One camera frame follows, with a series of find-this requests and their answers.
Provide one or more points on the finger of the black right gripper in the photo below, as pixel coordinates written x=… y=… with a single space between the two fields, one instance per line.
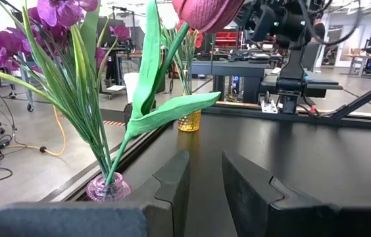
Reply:
x=263 y=18
x=245 y=14

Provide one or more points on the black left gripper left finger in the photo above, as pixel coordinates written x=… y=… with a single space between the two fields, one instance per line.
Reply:
x=106 y=220

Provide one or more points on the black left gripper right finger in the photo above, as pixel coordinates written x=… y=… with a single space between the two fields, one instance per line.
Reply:
x=271 y=214

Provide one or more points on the red artificial flower bunch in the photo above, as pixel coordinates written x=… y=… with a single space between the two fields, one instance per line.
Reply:
x=199 y=37

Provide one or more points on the white artificial tulip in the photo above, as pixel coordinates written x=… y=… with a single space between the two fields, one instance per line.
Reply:
x=170 y=18

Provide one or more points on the dark pink artificial tulip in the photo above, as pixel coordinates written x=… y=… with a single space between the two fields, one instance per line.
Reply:
x=172 y=110

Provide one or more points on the purple artificial flower bunch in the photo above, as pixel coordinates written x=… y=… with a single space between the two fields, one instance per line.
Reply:
x=73 y=82

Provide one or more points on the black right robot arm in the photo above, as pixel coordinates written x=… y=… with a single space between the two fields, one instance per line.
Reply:
x=292 y=66

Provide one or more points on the purple glass vase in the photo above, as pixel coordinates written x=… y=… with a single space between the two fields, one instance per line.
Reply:
x=108 y=192

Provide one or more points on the yellow glass vase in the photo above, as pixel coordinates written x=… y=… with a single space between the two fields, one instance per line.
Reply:
x=189 y=121

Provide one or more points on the red storage rack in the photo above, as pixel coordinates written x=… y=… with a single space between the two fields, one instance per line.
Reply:
x=226 y=39

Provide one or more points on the black desk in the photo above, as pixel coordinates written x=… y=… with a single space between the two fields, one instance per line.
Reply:
x=231 y=70

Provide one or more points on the wooden table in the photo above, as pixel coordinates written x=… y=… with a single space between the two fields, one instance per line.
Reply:
x=361 y=57

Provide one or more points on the white bin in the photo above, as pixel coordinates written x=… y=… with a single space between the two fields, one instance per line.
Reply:
x=131 y=87

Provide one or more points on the rolling cart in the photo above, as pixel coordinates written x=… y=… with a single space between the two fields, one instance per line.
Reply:
x=24 y=82

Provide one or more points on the silver metal bracket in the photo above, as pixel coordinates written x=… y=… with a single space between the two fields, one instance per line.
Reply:
x=268 y=105

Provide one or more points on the black frame strut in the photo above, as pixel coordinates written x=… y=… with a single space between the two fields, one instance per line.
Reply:
x=366 y=97

